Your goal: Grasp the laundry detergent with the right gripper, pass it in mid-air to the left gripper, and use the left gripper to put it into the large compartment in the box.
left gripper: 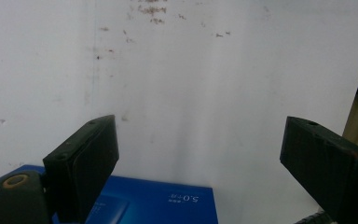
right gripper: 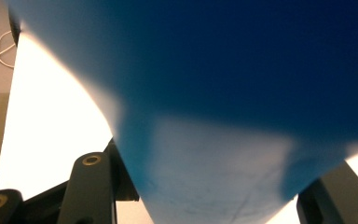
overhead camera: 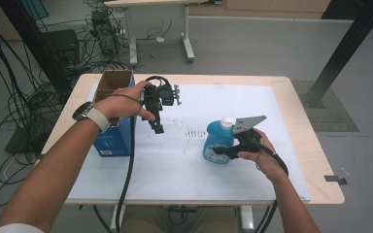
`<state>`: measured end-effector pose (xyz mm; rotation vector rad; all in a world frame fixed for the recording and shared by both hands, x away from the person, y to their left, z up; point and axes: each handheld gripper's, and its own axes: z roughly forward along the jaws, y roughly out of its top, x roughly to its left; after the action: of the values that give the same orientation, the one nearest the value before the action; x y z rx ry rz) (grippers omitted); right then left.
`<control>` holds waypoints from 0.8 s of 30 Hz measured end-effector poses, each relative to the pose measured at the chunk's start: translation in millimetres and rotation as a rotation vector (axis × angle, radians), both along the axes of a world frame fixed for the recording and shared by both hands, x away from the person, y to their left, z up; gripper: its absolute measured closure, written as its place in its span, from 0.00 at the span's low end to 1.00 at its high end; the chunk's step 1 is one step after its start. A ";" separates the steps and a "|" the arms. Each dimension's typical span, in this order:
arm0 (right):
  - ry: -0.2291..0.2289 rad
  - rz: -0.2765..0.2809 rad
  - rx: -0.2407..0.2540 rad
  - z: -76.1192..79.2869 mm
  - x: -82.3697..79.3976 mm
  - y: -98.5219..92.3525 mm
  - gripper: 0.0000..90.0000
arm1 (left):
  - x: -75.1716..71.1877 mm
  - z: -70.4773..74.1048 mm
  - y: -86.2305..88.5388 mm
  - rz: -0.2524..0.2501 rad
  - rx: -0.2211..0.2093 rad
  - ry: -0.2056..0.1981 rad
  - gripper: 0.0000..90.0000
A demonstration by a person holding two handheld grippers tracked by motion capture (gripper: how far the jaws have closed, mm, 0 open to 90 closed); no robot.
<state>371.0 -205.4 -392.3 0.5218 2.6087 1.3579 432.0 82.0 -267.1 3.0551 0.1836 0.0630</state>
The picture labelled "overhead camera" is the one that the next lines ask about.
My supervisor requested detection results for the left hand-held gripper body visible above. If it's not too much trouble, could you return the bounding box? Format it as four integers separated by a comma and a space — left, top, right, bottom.
141, 76, 183, 122

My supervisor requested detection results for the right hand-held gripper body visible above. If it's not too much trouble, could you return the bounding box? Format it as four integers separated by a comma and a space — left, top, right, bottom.
232, 115, 267, 153

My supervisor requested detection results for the blue bottle with white cap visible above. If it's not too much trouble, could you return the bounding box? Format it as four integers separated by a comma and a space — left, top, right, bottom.
202, 116, 237, 165

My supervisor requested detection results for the blue cardboard box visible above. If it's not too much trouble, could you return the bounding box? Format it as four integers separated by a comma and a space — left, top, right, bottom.
92, 70, 138, 158

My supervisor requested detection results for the person's right hand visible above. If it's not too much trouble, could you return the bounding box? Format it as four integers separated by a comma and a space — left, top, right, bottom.
238, 129, 288, 183

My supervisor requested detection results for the person's left hand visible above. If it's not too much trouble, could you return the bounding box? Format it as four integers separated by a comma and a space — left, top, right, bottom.
93, 81, 156, 122

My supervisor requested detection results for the white table mat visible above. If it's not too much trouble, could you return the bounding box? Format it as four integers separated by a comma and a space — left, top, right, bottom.
67, 83, 311, 202

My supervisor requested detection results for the wristwatch with beige band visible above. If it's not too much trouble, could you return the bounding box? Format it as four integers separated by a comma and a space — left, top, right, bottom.
72, 101, 112, 133

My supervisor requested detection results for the white desk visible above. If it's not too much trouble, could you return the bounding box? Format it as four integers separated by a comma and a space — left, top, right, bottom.
104, 0, 222, 67

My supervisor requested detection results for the white table leg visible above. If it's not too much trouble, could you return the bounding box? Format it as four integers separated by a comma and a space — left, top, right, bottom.
239, 205, 255, 232
110, 205, 125, 232

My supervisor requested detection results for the black computer tower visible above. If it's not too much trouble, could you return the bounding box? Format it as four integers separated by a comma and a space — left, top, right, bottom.
90, 9, 120, 57

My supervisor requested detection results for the black tape strip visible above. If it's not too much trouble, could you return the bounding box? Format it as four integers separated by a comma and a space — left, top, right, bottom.
323, 175, 349, 186

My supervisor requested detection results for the black box on floor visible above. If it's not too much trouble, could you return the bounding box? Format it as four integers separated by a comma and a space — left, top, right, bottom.
42, 29, 81, 66

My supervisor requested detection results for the black metal stand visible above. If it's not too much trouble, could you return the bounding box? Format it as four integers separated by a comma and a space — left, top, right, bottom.
299, 0, 373, 110
0, 0, 74, 98

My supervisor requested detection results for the wooden cabinet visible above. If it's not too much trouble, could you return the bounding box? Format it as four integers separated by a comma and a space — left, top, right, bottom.
188, 0, 333, 19

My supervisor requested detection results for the person's white sleeve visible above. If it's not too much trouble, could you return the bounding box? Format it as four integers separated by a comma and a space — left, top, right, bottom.
0, 222, 45, 233

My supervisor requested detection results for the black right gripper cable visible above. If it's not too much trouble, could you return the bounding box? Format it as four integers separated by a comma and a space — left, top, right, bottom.
255, 142, 289, 233

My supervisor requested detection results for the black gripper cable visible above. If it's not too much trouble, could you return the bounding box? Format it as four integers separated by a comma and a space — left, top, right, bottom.
255, 142, 289, 233
115, 116, 136, 233

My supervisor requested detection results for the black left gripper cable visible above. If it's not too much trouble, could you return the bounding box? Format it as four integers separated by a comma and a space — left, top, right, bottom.
115, 116, 136, 233

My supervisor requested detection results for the tangle of black cables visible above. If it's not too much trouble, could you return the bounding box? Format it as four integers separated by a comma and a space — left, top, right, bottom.
0, 0, 130, 208

